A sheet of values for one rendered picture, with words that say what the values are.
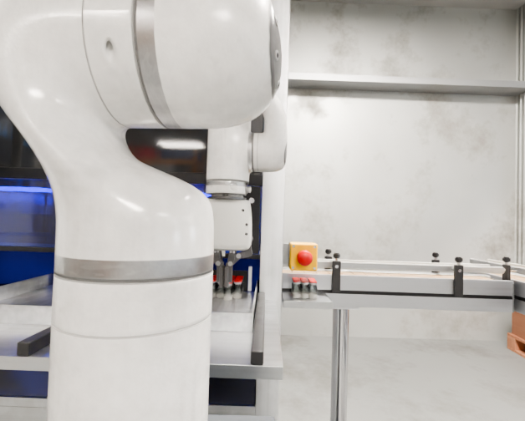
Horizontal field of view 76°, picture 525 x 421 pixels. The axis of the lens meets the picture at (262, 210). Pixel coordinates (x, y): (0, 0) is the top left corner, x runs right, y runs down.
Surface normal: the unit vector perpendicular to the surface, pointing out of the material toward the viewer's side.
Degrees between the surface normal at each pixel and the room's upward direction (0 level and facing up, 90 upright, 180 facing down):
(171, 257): 89
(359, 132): 90
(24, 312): 90
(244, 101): 143
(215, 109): 155
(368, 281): 90
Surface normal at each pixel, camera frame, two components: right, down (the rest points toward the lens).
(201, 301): 0.92, 0.02
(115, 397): 0.18, -0.02
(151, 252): 0.48, -0.02
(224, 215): -0.04, -0.02
